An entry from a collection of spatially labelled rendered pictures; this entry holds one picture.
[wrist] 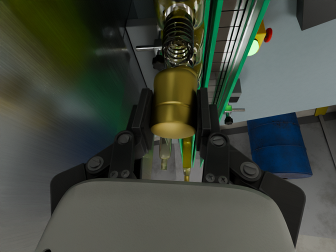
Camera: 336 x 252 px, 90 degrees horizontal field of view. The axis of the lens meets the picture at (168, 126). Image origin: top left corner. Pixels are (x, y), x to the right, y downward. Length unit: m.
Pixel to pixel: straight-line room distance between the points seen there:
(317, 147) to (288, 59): 2.45
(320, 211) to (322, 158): 0.69
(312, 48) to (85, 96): 0.76
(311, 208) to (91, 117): 2.98
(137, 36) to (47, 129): 0.37
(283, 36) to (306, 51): 0.13
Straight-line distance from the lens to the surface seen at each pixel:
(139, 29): 0.49
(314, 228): 3.07
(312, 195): 3.07
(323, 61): 0.91
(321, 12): 0.64
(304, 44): 0.80
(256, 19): 0.39
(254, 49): 0.59
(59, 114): 0.20
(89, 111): 0.24
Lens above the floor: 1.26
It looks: 23 degrees down
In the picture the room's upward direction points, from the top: 177 degrees counter-clockwise
